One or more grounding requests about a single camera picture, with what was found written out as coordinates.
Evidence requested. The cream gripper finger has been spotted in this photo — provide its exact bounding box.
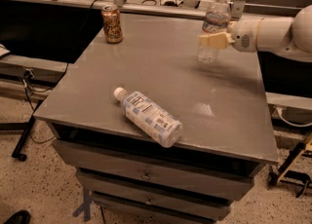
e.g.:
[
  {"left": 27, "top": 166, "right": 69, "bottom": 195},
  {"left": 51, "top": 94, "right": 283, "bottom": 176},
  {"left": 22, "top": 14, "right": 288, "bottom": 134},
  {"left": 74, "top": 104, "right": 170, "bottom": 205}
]
[{"left": 199, "top": 32, "right": 235, "bottom": 50}]

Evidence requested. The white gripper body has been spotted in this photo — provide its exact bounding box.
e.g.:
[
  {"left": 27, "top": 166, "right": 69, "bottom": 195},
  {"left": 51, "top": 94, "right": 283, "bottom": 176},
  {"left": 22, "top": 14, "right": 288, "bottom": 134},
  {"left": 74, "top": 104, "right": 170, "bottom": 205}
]
[{"left": 228, "top": 19, "right": 260, "bottom": 53}]

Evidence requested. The clear water bottle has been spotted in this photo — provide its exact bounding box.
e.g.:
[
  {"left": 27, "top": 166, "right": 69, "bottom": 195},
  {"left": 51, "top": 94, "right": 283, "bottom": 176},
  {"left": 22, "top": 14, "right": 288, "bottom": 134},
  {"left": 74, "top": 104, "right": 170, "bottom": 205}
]
[{"left": 198, "top": 0, "right": 231, "bottom": 63}]

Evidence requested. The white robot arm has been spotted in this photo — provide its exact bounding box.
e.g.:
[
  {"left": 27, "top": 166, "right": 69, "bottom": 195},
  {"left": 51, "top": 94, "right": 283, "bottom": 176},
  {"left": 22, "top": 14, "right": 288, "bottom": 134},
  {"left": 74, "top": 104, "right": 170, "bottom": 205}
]
[{"left": 199, "top": 6, "right": 312, "bottom": 62}]

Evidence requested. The blue plastic bottle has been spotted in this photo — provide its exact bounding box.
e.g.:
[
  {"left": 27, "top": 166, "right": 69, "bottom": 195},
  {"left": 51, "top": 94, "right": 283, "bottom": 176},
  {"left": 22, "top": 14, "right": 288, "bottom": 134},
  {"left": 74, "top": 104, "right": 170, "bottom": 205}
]
[{"left": 114, "top": 88, "right": 182, "bottom": 148}]

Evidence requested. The white power strip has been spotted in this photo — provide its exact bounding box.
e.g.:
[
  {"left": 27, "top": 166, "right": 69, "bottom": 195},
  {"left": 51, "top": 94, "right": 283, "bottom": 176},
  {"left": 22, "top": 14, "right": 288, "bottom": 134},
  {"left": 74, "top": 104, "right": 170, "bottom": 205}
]
[{"left": 160, "top": 0, "right": 183, "bottom": 7}]

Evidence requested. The grey drawer cabinet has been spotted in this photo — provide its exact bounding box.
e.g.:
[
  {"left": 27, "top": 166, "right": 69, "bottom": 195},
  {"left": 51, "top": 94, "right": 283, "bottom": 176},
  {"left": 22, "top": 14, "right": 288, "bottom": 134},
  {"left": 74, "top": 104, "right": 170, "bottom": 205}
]
[{"left": 36, "top": 14, "right": 278, "bottom": 224}]

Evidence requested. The gold soda can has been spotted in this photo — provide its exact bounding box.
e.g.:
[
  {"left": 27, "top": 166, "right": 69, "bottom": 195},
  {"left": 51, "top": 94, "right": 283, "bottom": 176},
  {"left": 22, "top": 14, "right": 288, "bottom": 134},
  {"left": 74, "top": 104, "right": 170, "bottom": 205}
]
[{"left": 101, "top": 5, "right": 123, "bottom": 44}]

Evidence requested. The yellow black stand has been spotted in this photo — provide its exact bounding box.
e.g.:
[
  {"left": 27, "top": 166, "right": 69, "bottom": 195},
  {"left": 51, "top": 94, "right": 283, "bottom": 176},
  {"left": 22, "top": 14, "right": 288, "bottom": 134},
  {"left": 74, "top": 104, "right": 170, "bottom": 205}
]
[{"left": 267, "top": 133, "right": 312, "bottom": 199}]

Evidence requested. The black stand leg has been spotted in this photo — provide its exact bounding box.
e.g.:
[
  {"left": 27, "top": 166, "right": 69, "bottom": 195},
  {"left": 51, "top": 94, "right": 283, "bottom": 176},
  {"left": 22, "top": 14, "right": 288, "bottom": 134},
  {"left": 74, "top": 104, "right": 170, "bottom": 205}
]
[{"left": 0, "top": 99, "right": 45, "bottom": 163}]

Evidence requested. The black shoe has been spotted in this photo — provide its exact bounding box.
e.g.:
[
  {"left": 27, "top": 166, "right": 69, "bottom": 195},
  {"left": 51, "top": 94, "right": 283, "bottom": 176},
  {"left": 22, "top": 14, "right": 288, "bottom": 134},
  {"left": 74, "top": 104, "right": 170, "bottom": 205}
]
[{"left": 3, "top": 210, "right": 31, "bottom": 224}]

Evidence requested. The white cable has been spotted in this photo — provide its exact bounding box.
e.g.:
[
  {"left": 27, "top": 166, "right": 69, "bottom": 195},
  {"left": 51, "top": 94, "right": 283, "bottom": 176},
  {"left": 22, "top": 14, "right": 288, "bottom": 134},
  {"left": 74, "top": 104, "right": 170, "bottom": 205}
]
[{"left": 275, "top": 105, "right": 312, "bottom": 129}]

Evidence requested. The black cable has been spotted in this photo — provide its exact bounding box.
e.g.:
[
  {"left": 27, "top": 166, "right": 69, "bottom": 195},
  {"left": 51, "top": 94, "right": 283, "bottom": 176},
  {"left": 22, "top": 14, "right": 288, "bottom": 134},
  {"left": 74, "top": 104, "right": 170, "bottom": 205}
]
[{"left": 19, "top": 0, "right": 104, "bottom": 144}]

